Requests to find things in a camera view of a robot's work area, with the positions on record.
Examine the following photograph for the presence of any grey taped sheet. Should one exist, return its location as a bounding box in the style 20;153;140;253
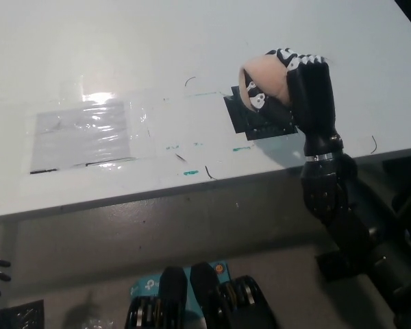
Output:
29;100;138;175

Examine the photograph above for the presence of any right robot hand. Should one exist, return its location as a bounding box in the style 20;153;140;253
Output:
242;47;345;162

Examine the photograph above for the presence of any black floor tape square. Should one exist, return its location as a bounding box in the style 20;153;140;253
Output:
0;299;45;329
314;252;364;282

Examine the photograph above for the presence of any black mask square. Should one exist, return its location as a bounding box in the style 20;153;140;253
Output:
223;85;299;141

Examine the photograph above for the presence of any teal router box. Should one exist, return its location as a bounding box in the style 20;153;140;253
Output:
129;260;231;329

